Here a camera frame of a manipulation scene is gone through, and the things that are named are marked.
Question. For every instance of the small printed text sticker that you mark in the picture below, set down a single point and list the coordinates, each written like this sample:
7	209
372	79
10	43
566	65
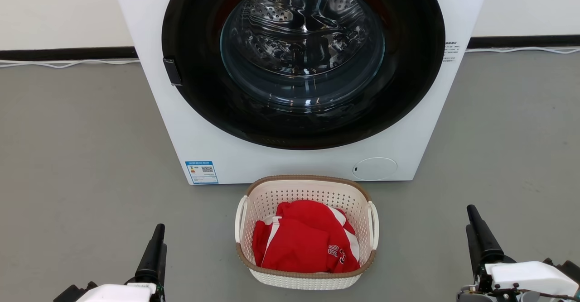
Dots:
451	51

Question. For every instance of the red and white garment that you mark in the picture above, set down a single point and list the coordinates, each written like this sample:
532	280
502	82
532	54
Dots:
299	238

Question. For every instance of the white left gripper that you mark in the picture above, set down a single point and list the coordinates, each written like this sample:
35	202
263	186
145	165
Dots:
115	294

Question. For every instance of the black round washer door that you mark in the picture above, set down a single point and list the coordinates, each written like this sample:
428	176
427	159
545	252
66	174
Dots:
195	44

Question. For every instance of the steel washing drum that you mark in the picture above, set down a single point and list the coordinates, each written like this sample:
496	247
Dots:
299	44

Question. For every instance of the blue energy label sticker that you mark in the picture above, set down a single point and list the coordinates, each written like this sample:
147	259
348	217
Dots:
201	172

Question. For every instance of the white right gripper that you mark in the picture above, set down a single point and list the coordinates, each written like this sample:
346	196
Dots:
530	277

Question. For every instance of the round white filter cover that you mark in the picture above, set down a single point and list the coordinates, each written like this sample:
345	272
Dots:
374	169

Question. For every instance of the white perforated laundry basket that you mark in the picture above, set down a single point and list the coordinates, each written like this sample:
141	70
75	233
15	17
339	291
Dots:
299	191

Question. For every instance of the white front-load washing machine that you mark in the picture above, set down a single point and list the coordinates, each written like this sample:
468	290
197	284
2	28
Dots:
290	164

